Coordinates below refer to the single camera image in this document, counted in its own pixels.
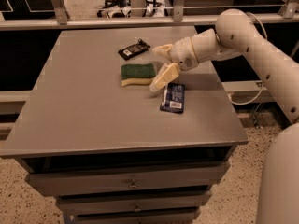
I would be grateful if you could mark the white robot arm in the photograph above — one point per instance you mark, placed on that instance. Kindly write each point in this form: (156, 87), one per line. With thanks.
(234, 34)

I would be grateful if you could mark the top grey drawer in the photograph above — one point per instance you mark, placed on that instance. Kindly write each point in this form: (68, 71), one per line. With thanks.
(128, 179)

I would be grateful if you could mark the grey metal railing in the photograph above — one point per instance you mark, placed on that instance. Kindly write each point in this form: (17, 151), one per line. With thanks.
(82, 14)

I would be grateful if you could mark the black flat packet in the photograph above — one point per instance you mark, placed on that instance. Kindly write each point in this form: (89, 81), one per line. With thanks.
(133, 50)

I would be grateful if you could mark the bottom grey drawer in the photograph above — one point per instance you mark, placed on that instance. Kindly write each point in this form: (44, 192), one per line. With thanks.
(143, 217)

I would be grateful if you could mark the grey drawer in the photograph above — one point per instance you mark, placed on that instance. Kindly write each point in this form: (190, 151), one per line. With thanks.
(143, 217)
(135, 202)
(128, 179)

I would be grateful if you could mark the grey drawer cabinet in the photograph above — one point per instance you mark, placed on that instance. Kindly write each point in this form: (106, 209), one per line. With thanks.
(78, 116)

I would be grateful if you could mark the blue snack packet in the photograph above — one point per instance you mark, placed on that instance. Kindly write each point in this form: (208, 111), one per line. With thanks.
(173, 99)

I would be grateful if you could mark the black office chair base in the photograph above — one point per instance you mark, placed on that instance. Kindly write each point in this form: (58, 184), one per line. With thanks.
(115, 3)

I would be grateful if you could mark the middle grey drawer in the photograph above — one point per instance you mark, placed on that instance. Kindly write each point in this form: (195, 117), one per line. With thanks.
(135, 202)

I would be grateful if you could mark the green and yellow sponge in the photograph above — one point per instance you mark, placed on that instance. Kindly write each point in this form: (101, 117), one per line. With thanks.
(137, 74)

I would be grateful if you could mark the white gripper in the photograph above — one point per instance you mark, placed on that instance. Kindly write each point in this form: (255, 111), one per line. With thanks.
(182, 54)

